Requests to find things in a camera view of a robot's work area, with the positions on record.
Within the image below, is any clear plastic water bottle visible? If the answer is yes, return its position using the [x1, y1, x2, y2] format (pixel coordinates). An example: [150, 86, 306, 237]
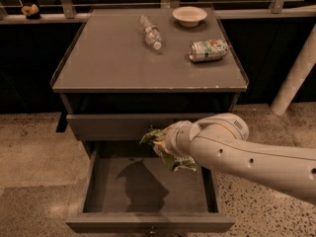
[139, 15, 162, 50]

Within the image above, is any green jalapeno chip bag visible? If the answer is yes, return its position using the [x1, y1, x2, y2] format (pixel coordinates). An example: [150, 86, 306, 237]
[140, 126, 198, 172]

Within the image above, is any green white soda can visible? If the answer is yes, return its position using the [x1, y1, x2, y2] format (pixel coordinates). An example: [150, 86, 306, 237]
[189, 39, 228, 62]

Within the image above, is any white diagonal pole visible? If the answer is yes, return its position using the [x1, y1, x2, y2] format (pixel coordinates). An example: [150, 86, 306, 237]
[271, 24, 316, 116]

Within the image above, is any white paper bowl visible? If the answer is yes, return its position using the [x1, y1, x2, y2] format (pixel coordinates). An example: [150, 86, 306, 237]
[173, 6, 207, 28]

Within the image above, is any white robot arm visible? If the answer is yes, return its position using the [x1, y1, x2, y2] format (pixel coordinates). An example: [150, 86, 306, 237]
[155, 113, 316, 204]

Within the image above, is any small yellow black object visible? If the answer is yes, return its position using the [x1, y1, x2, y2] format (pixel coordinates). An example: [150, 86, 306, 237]
[21, 4, 40, 20]

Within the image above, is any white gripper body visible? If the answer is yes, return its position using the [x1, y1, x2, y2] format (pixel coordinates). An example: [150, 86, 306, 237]
[165, 120, 199, 157]

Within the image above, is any grey drawer cabinet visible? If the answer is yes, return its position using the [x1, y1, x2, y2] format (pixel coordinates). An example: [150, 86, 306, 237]
[49, 5, 250, 160]

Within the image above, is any middle drawer metal knob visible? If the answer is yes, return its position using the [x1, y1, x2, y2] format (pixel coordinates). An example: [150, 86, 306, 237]
[149, 227, 156, 235]

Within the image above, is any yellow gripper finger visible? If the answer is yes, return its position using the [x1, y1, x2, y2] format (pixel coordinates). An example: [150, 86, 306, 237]
[153, 141, 168, 154]

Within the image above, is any open grey middle drawer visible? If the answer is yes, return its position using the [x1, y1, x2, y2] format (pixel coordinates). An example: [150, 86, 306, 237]
[66, 141, 235, 235]

